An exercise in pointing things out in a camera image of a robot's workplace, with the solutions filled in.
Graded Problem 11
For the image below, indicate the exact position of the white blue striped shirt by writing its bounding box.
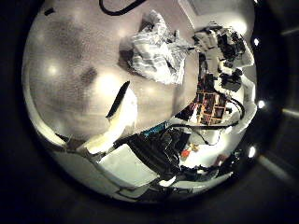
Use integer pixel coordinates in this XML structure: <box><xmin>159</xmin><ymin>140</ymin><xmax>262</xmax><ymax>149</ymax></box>
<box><xmin>119</xmin><ymin>9</ymin><xmax>194</xmax><ymax>86</ymax></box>

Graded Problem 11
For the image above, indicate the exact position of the wooden cubby shelf with items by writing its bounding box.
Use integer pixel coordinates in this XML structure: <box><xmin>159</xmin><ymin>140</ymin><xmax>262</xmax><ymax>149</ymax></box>
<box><xmin>186</xmin><ymin>82</ymin><xmax>230</xmax><ymax>126</ymax></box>

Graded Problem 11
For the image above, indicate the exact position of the thick black looped cable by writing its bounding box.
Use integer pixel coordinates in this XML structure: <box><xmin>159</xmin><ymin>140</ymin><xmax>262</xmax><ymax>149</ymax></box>
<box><xmin>98</xmin><ymin>0</ymin><xmax>148</xmax><ymax>17</ymax></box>

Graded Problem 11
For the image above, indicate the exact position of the black cable along robot arm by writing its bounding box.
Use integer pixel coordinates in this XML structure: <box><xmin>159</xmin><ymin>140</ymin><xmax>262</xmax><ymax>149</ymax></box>
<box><xmin>169</xmin><ymin>94</ymin><xmax>247</xmax><ymax>131</ymax></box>

